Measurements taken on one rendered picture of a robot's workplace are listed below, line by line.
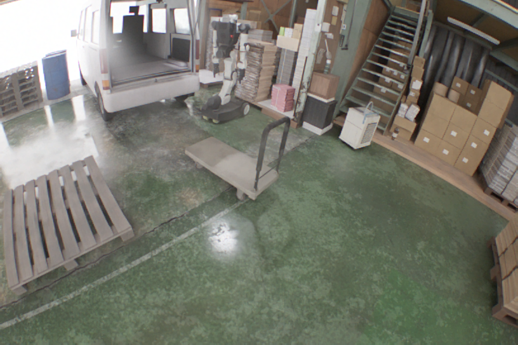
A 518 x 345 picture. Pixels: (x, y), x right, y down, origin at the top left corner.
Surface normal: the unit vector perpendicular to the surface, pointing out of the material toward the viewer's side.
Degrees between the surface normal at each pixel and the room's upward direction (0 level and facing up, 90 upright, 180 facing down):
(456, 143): 90
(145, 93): 87
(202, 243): 0
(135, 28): 93
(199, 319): 0
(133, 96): 87
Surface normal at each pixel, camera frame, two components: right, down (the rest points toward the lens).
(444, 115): -0.62, 0.34
